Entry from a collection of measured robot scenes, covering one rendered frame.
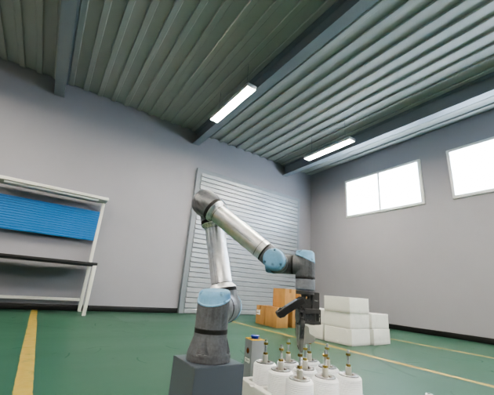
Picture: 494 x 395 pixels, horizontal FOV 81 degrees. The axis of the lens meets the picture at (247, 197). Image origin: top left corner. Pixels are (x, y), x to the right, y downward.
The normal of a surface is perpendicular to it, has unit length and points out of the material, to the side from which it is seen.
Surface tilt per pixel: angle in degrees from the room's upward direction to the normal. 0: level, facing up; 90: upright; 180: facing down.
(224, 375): 90
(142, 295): 90
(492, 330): 90
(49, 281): 90
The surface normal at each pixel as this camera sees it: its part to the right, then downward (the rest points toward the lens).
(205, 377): 0.57, -0.21
